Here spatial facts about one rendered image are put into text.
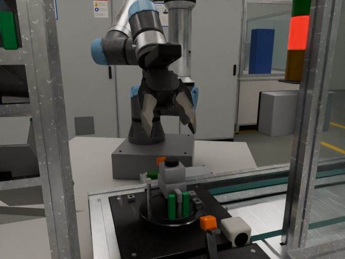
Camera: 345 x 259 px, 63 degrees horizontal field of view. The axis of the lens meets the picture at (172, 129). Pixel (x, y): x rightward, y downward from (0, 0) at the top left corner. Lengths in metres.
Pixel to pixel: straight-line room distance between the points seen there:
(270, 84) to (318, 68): 4.29
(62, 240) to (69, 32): 3.24
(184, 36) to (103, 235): 0.73
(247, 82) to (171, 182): 4.05
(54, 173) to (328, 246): 0.52
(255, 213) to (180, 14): 0.70
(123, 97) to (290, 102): 3.13
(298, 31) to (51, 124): 0.39
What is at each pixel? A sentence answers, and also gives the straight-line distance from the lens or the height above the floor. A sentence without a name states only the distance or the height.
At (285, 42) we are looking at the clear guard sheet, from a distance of 4.88.
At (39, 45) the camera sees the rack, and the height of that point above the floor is 1.31.
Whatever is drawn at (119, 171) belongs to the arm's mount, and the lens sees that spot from 1.05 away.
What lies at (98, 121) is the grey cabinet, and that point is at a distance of 3.59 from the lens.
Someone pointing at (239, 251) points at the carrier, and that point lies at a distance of 0.55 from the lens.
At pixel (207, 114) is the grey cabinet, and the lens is 3.84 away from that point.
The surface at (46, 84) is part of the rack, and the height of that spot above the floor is 1.28.
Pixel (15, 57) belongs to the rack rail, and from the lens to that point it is 0.30.
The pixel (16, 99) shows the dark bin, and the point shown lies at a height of 1.24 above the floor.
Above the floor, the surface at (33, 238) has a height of 0.86.
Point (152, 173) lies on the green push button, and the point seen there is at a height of 0.97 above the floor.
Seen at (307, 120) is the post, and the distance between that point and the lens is 0.50.
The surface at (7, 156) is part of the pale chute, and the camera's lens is 0.47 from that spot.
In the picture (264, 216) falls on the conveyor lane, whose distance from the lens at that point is 0.76.
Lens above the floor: 1.31
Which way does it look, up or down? 16 degrees down
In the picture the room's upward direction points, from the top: straight up
